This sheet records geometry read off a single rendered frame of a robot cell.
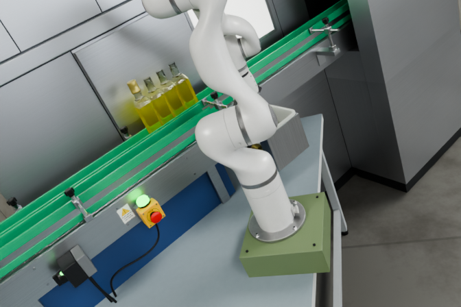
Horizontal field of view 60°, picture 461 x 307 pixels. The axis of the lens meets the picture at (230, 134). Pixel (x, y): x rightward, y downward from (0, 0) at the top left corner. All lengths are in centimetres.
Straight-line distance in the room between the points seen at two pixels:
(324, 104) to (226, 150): 132
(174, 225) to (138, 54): 68
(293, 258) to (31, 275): 80
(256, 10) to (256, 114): 96
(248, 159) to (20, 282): 79
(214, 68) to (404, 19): 132
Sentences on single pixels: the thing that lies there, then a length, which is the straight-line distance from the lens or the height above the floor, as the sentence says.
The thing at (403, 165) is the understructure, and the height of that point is 23.
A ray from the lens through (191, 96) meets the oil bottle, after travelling 160.
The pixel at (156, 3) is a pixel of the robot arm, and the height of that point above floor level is 159.
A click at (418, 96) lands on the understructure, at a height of 54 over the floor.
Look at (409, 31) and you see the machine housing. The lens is 223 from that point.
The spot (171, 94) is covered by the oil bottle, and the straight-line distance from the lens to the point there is 156.
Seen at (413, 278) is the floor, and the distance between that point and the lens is 217.
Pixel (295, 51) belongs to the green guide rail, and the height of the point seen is 108.
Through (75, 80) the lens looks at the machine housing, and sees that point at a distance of 161.
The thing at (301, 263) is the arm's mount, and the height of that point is 80.
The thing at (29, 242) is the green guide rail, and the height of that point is 110.
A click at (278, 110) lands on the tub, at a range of 160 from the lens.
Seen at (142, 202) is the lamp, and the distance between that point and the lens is 140.
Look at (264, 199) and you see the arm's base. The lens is 120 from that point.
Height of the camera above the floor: 171
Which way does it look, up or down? 27 degrees down
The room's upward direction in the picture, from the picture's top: 24 degrees counter-clockwise
